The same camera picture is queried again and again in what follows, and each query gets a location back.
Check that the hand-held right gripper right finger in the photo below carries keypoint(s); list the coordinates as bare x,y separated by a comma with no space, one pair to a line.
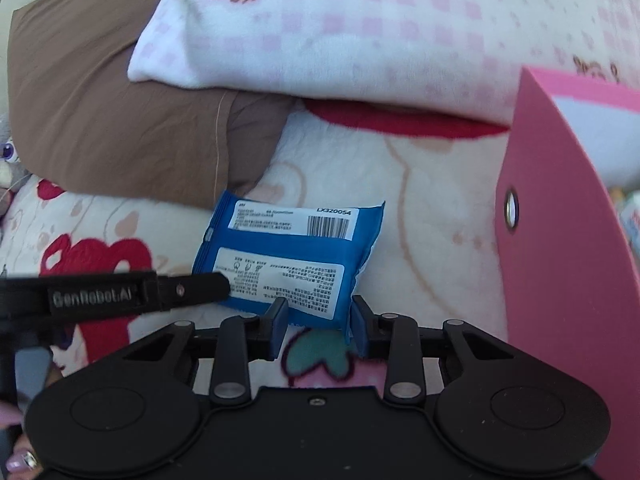
357,327

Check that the person's left hand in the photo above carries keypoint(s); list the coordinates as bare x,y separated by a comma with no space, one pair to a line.
22,460

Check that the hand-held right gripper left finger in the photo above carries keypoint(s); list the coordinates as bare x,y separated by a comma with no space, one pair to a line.
277,325

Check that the grey rabbit plush toy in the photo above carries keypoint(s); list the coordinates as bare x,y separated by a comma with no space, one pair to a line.
7,155

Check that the pink cardboard box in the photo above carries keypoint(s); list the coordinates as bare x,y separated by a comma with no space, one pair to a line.
555,285

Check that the pink checked pillow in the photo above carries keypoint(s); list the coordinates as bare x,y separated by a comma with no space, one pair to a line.
375,30

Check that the printed bear blanket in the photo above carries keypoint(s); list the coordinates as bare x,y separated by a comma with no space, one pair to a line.
435,210

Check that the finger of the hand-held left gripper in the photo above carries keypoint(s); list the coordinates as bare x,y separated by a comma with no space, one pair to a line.
195,290

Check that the brown pillow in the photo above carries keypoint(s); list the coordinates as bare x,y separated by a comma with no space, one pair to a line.
115,100

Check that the blue wet wipes pack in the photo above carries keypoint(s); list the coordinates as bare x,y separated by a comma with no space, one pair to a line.
290,240

